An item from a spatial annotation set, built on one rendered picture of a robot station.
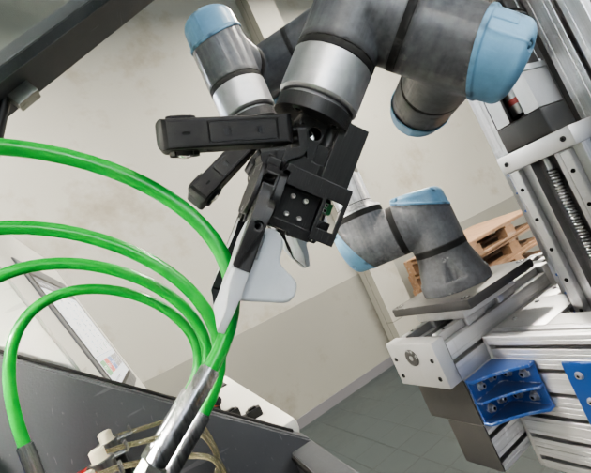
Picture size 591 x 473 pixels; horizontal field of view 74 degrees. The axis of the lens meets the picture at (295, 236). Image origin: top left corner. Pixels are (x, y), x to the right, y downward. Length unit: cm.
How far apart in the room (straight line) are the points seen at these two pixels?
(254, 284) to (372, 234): 60
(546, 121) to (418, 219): 28
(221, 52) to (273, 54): 11
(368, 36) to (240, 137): 14
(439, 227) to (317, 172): 55
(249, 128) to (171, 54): 372
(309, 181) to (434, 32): 16
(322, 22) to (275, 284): 22
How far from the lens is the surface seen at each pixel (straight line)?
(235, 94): 54
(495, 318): 92
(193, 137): 34
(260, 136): 34
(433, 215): 88
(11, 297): 74
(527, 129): 82
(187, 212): 36
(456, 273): 89
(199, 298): 43
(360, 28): 38
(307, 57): 37
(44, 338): 72
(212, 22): 59
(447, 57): 39
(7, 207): 338
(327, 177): 36
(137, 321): 318
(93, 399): 68
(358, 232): 90
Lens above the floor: 122
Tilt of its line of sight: 4 degrees up
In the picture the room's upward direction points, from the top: 24 degrees counter-clockwise
